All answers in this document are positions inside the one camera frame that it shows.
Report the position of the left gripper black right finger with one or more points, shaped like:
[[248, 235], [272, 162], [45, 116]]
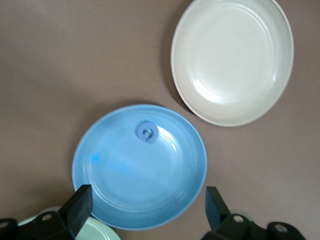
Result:
[[217, 215]]

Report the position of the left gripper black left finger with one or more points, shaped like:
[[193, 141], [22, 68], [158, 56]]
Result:
[[77, 210]]

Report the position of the blue foam letter G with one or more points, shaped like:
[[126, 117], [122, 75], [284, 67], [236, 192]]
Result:
[[150, 140]]

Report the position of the pale green round plate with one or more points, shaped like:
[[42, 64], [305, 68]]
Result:
[[100, 230]]

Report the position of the blue round plate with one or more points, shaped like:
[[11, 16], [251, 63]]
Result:
[[125, 175]]

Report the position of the brown table cover sheet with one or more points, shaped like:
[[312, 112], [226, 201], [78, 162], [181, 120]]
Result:
[[75, 62]]

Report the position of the beige round plate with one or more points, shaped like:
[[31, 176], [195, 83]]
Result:
[[232, 62]]

